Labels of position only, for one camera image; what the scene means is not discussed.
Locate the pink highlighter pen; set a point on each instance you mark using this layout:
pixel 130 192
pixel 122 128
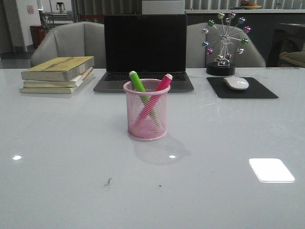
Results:
pixel 149 106

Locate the pink mesh pen holder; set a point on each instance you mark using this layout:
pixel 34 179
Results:
pixel 136 101

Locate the grey laptop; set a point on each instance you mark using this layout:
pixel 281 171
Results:
pixel 151 45

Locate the middle white book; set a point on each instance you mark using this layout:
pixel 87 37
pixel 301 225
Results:
pixel 75 82

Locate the white computer mouse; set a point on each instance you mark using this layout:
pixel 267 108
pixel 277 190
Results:
pixel 236 83

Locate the left grey chair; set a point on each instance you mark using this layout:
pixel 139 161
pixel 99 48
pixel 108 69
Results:
pixel 75 39

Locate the grey chair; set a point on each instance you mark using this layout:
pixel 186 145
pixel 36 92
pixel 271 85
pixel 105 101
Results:
pixel 242 55
pixel 75 39

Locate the top yellow book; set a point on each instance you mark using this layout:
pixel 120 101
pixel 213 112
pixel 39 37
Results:
pixel 59 69

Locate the yellow book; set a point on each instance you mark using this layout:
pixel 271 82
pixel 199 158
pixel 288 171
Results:
pixel 52 90
pixel 59 69

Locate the right grey chair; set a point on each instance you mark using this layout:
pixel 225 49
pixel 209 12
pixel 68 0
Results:
pixel 242 55

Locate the black mouse pad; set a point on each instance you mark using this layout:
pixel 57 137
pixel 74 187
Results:
pixel 255 90

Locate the ferris wheel desk toy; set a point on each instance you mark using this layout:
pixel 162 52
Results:
pixel 222 64

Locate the bottom yellow book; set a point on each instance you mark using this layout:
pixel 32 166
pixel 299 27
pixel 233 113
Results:
pixel 52 90

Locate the red bin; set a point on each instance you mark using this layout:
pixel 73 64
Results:
pixel 37 34

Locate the fruit plate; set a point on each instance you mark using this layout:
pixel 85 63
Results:
pixel 248 5

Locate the olive cushion seat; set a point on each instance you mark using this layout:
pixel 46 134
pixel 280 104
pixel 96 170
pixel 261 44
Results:
pixel 294 58

